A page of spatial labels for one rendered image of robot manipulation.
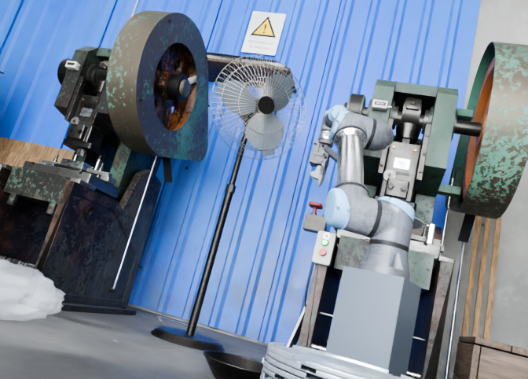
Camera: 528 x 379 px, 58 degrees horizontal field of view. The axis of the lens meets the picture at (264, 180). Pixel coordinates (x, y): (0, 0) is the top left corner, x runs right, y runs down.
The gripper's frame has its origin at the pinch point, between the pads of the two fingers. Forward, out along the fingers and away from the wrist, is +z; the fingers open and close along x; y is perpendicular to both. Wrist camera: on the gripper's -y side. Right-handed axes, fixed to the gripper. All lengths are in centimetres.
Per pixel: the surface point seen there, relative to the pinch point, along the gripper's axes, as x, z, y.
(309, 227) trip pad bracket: 3.0, 21.0, -0.1
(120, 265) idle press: -57, 57, 116
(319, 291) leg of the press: 7.1, 46.6, -10.4
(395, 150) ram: -14.6, -27.0, -29.2
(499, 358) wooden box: 56, 54, -68
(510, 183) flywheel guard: 2, -15, -77
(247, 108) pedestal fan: -22, -40, 51
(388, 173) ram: -13.4, -14.8, -28.0
